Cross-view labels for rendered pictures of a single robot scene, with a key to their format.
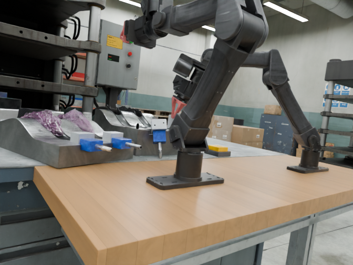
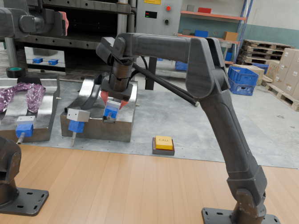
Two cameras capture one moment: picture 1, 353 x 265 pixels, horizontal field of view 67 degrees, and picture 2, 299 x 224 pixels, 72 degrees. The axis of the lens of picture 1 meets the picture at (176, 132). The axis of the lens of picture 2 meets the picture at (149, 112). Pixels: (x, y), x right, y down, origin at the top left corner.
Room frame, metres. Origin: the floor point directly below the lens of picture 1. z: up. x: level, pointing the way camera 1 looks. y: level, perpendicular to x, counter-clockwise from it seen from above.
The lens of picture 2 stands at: (0.56, -0.51, 1.25)
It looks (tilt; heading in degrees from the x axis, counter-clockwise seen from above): 25 degrees down; 37
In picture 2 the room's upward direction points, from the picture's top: 7 degrees clockwise
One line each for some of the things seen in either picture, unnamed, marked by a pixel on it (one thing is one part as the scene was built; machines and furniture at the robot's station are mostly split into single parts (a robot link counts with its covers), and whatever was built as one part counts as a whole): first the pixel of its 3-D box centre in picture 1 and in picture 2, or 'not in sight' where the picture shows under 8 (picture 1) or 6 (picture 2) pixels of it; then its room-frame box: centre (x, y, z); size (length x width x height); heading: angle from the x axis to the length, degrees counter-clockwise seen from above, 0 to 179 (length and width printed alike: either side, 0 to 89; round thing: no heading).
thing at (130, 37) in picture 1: (146, 32); (40, 22); (0.86, 0.13, 1.20); 0.10 x 0.07 x 0.07; 128
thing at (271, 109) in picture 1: (272, 109); not in sight; (8.08, -2.80, 1.26); 0.42 x 0.33 x 0.29; 32
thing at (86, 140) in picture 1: (93, 145); not in sight; (0.68, 0.21, 0.86); 0.13 x 0.05 x 0.05; 57
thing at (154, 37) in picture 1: (156, 26); (27, 19); (0.81, 0.09, 1.21); 0.07 x 0.06 x 0.07; 38
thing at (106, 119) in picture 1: (133, 128); (108, 98); (1.16, 0.19, 0.87); 0.50 x 0.26 x 0.14; 40
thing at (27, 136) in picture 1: (51, 131); (22, 100); (0.87, 0.41, 0.86); 0.50 x 0.26 x 0.11; 57
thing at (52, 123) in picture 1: (54, 118); (22, 91); (0.87, 0.40, 0.90); 0.26 x 0.18 x 0.08; 57
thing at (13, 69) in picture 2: (8, 103); (16, 72); (0.92, 0.59, 0.93); 0.08 x 0.08 x 0.04
